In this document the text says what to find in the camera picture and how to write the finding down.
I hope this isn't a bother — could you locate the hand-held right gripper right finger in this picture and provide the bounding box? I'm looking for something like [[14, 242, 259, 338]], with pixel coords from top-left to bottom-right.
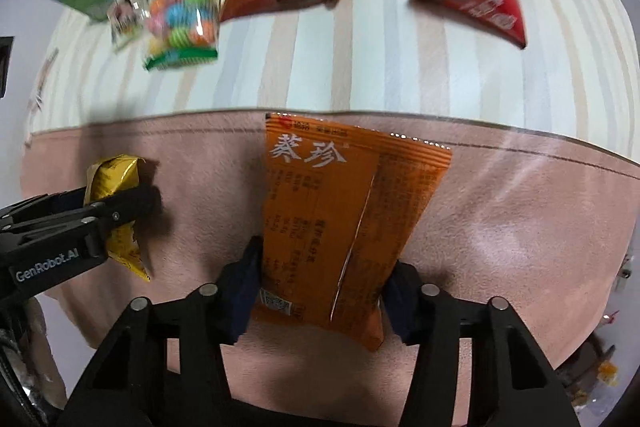
[[382, 259, 583, 427]]

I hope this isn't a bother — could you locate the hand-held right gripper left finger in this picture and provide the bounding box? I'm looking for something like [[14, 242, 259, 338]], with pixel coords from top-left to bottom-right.
[[55, 234, 266, 427]]

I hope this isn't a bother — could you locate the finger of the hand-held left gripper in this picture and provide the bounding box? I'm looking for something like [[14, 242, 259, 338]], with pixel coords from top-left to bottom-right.
[[0, 184, 161, 253]]

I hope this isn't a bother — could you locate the gold snack packet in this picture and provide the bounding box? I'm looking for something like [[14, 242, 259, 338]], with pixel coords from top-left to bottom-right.
[[85, 155, 153, 284]]

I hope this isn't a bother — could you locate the orange snack packet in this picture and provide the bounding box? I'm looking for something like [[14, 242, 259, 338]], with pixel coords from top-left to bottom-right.
[[250, 112, 453, 353]]

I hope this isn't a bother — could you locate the small white snack packet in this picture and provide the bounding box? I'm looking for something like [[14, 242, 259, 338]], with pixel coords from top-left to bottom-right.
[[109, 0, 151, 52]]

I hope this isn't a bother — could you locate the colourful candy bag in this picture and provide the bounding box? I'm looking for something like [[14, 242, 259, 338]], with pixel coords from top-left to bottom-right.
[[142, 0, 236, 72]]

